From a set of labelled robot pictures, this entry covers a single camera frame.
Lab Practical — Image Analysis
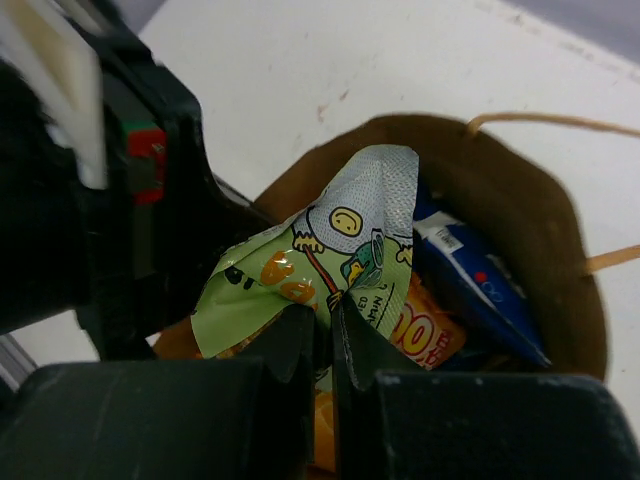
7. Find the light green snack packet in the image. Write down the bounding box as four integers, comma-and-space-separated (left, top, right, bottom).
191, 145, 420, 358

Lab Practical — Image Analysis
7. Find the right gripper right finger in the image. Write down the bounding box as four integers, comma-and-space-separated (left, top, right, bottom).
331, 299, 639, 479

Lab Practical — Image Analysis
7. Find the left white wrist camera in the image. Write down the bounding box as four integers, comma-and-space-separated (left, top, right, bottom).
1, 1, 108, 190

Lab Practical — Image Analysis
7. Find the blue Doritos chip bag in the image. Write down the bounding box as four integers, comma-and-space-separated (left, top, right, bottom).
413, 181, 551, 367

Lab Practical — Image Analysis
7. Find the yellow mango candy bag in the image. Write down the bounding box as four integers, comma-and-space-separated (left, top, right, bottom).
153, 274, 466, 479

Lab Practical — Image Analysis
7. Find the green paper bag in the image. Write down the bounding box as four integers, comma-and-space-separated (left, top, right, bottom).
149, 112, 640, 386

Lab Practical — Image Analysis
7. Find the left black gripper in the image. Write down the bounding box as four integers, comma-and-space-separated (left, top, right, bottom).
1, 32, 270, 360

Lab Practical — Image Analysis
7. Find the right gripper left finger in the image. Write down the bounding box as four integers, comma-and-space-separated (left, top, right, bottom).
1, 305, 315, 479

